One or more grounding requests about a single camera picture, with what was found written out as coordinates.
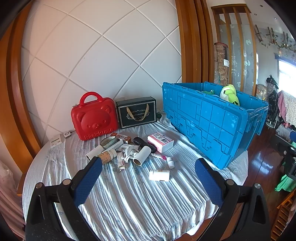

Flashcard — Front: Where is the white paper card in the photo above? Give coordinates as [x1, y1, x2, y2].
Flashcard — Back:
[50, 134, 64, 147]

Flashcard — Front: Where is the wooden chair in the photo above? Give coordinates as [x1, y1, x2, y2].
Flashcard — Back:
[269, 192, 296, 241]

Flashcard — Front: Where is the black trash bag roll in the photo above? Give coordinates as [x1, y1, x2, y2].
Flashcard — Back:
[141, 143, 158, 154]

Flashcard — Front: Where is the pink tissue pack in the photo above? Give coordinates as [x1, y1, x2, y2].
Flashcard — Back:
[147, 132, 174, 153]

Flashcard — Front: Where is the white gauze packet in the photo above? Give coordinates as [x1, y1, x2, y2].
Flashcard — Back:
[119, 143, 139, 152]

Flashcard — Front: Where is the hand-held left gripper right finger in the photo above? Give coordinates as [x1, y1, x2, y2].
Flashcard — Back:
[195, 158, 271, 241]

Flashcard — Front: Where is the large white pill bottle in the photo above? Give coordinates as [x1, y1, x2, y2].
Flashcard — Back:
[149, 169, 170, 181]

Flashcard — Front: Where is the small pink white box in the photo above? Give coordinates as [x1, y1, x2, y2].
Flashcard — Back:
[116, 152, 126, 171]

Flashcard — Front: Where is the green cloth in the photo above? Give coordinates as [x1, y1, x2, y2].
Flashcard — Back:
[275, 174, 296, 192]

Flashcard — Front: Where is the black hanging garment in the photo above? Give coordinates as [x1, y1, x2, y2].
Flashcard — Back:
[266, 75, 280, 122]

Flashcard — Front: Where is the wooden partition screen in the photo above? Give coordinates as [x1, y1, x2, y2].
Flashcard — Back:
[211, 6, 258, 93]

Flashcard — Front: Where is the blue plastic crate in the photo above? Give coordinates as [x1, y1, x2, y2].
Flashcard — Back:
[162, 81, 269, 169]

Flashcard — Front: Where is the long white flat box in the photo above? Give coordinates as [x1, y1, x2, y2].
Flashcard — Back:
[109, 140, 124, 151]

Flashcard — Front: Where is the hanging vine garland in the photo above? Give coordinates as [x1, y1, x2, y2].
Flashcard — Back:
[254, 24, 296, 50]

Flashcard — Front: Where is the wooden pillar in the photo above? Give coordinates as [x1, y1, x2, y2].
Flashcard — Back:
[175, 0, 214, 84]

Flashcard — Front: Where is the clear tape roll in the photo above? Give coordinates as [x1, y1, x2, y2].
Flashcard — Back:
[100, 136, 119, 150]

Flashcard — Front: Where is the orange medicine box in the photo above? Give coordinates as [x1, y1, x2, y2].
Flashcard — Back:
[109, 133, 132, 143]

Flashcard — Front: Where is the cloth-covered round desktop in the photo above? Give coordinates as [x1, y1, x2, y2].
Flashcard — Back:
[22, 113, 249, 241]

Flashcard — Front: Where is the pink striped cloth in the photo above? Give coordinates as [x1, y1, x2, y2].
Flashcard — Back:
[0, 183, 26, 239]

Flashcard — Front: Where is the red bear carry case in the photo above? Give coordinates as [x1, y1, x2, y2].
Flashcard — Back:
[71, 91, 119, 141]

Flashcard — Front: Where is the white lint roller roll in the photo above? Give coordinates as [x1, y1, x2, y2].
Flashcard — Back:
[133, 146, 152, 166]
[85, 146, 104, 161]

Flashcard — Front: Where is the clear plastic bag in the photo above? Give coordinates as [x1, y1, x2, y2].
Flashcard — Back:
[0, 160, 14, 186]

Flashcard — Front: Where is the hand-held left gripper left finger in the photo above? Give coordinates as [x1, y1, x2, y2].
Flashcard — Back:
[25, 156, 103, 241]

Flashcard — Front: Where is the pink hanging cloth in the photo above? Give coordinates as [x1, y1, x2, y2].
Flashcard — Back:
[277, 90, 288, 118]

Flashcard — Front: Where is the brown label white bottle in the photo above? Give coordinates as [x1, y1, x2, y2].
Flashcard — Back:
[98, 149, 117, 165]

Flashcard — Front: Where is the dark green gift bag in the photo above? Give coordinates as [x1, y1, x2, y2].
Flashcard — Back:
[116, 97, 158, 129]

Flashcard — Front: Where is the rolled carpet in plastic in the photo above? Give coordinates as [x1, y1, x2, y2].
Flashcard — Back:
[213, 42, 230, 85]

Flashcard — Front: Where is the green frog plush toy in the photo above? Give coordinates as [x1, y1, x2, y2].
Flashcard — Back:
[220, 84, 241, 107]

